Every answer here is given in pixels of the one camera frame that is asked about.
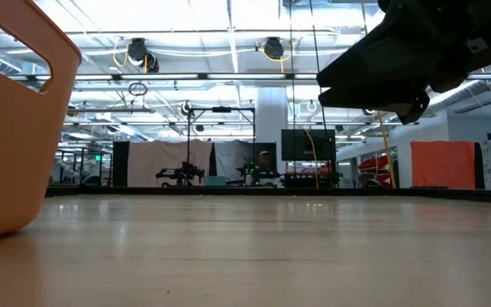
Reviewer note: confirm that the beige curtain panel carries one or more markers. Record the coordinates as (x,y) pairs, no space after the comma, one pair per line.
(156,162)

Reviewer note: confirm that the silver ceiling duct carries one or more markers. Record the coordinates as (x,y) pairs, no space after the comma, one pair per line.
(454,96)

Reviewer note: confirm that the teal box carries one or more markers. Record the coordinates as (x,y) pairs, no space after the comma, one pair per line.
(215,181)

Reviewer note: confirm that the cluttered black cart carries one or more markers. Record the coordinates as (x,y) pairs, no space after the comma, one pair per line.
(309,179)

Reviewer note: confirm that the black partition panel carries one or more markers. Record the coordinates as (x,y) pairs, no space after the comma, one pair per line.
(272,149)
(120,164)

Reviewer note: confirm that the long ceiling light bar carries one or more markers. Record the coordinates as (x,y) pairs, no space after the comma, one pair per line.
(160,77)
(211,123)

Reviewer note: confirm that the red storage bins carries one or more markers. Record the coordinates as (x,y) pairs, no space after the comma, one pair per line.
(373,164)

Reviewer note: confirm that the black gantry frame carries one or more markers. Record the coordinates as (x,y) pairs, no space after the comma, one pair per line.
(222,109)

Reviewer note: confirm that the black monitor screen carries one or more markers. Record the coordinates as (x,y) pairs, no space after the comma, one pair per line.
(301,145)

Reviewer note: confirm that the black background robot arm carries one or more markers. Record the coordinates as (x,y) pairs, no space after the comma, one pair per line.
(252,171)
(183,172)

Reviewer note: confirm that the orange plastic basket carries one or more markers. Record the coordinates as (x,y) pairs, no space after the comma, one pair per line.
(11,149)

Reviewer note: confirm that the black cage frame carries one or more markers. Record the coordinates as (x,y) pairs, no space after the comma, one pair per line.
(83,148)

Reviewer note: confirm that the person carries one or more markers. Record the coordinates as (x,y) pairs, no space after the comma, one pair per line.
(265,158)

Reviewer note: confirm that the white square column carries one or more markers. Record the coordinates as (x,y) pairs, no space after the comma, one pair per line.
(271,115)

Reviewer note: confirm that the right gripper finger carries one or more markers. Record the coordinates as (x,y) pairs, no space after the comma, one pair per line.
(369,99)
(377,59)

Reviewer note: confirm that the white curtain panel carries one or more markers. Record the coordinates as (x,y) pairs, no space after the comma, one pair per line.
(228,158)

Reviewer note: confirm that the orange partition panel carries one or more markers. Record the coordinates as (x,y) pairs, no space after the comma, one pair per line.
(443,164)

